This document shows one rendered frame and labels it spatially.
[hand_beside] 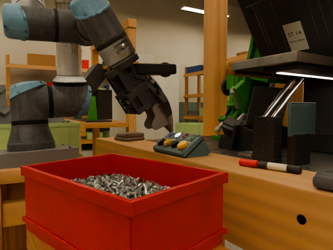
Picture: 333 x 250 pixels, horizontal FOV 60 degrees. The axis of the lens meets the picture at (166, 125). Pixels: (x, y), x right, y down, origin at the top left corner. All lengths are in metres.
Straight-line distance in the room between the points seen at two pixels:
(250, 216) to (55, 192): 0.35
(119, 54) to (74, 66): 0.45
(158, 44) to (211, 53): 7.47
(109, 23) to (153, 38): 8.34
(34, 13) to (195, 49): 9.09
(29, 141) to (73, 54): 0.32
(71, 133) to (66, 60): 0.50
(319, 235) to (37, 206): 0.46
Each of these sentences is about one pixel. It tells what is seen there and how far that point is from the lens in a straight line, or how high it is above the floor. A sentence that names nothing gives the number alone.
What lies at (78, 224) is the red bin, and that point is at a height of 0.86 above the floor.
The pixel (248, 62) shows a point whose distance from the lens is 0.65.
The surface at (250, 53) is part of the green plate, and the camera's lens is 0.88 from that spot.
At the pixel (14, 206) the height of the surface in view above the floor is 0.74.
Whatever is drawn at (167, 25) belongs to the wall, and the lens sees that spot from 9.31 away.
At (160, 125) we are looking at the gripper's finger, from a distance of 0.69.
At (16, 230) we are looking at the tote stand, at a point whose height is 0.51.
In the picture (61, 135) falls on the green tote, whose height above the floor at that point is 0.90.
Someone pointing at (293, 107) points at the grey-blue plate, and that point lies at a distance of 0.69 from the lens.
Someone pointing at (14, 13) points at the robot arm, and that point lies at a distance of 0.72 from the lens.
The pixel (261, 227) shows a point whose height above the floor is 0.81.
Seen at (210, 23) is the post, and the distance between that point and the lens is 1.61.
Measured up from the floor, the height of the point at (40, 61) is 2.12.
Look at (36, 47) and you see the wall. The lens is 7.95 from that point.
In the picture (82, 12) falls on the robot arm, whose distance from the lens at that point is 0.64.
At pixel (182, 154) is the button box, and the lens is 0.74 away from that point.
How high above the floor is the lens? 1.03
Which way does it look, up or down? 3 degrees down
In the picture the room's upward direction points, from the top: straight up
